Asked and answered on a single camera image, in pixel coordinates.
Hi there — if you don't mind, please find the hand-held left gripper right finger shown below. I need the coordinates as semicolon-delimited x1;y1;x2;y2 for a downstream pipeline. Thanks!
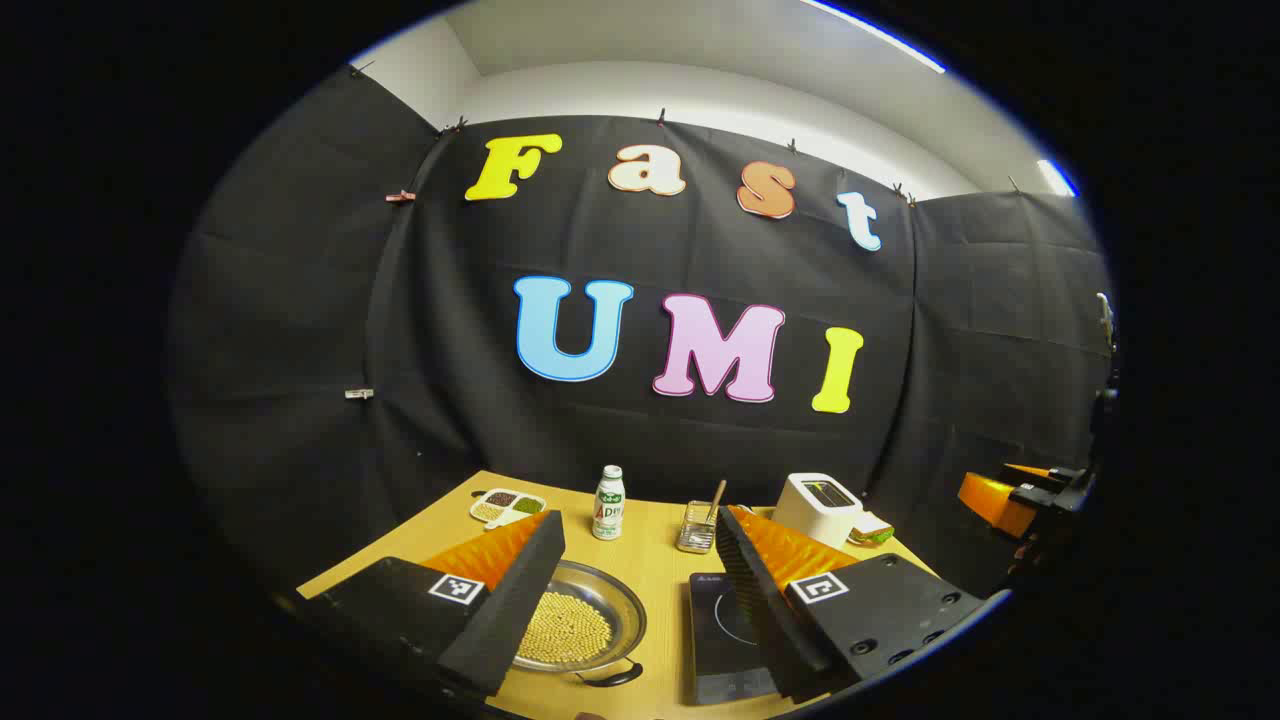
715;505;986;704

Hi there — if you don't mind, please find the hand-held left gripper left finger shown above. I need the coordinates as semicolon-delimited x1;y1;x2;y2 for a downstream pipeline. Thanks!
300;510;567;698

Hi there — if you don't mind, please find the black induction cooktop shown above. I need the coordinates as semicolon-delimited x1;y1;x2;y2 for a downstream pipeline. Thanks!
683;572;791;707

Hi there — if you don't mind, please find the stainless steel pot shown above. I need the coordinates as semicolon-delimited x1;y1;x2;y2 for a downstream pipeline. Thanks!
510;560;648;689

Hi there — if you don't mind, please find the pile of yellow soybeans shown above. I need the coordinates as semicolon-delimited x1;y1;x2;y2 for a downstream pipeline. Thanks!
515;590;613;666

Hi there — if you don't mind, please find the white divided bean tray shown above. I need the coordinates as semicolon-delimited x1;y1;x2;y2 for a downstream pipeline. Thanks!
469;488;547;529

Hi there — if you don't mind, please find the white toaster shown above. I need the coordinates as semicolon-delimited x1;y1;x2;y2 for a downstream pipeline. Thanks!
772;472;863;549

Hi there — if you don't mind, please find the white bottle with green label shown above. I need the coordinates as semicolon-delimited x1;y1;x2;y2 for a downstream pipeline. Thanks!
592;465;626;542

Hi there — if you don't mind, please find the metal wire utensil basket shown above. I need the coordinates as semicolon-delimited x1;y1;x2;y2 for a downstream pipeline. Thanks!
676;500;719;554

